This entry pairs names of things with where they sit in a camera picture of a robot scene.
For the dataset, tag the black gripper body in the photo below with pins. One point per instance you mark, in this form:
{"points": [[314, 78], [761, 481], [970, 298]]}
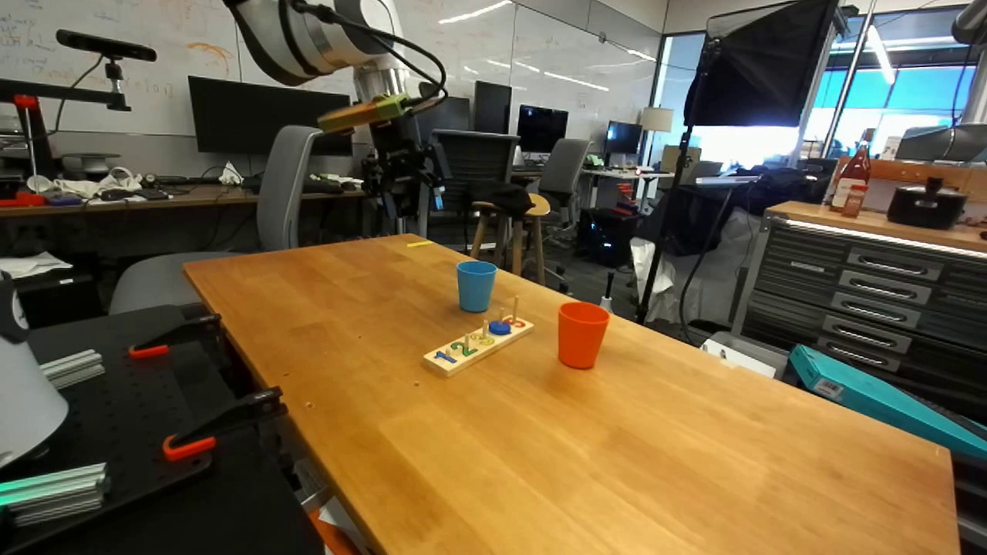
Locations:
{"points": [[408, 154]]}

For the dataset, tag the blue plastic cup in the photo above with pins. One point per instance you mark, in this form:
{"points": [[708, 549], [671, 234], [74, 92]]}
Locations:
{"points": [[475, 287]]}

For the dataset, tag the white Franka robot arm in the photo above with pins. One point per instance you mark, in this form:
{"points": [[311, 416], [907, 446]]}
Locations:
{"points": [[296, 34]]}

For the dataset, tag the orange plastic cup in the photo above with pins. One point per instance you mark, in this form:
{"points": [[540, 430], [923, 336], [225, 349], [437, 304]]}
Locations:
{"points": [[583, 336]]}

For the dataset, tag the grey office chair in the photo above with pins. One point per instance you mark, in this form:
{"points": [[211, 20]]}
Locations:
{"points": [[281, 187]]}

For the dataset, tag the wooden stool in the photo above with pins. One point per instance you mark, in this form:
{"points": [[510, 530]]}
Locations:
{"points": [[524, 219]]}

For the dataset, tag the small black monitor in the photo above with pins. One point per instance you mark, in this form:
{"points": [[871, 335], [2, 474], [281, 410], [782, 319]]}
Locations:
{"points": [[540, 128]]}

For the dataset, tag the large black monitor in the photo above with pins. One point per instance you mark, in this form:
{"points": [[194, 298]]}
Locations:
{"points": [[256, 115]]}

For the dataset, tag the grey swivel chair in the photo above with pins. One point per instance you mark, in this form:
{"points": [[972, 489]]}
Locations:
{"points": [[562, 170]]}

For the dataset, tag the blue round puzzle piece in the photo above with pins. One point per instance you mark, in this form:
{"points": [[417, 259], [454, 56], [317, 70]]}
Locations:
{"points": [[501, 327]]}

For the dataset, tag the black light stand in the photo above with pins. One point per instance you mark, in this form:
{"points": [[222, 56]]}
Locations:
{"points": [[664, 219]]}

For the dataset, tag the black softbox light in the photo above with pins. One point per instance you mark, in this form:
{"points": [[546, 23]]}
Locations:
{"points": [[761, 64]]}

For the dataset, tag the black side board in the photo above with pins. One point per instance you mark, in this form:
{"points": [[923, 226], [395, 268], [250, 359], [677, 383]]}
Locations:
{"points": [[143, 431]]}

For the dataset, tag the white box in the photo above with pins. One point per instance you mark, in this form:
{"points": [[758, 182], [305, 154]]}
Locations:
{"points": [[740, 355]]}

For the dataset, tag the aluminium extrusion bars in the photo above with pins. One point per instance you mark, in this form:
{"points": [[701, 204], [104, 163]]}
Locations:
{"points": [[72, 367], [51, 493]]}

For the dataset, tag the red bottle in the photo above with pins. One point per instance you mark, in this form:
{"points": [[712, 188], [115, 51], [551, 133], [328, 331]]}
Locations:
{"points": [[851, 187]]}

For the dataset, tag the white rounded lamp shade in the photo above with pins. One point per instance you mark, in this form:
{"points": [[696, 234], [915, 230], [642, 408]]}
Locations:
{"points": [[24, 406]]}

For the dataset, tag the grey drawer cabinet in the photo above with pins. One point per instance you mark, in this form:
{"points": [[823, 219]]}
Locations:
{"points": [[874, 295]]}

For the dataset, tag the teal plastic case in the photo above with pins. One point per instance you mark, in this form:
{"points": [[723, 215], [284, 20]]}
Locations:
{"points": [[883, 400]]}

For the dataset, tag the black camera on stand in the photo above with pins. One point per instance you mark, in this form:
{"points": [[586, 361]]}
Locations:
{"points": [[104, 43]]}

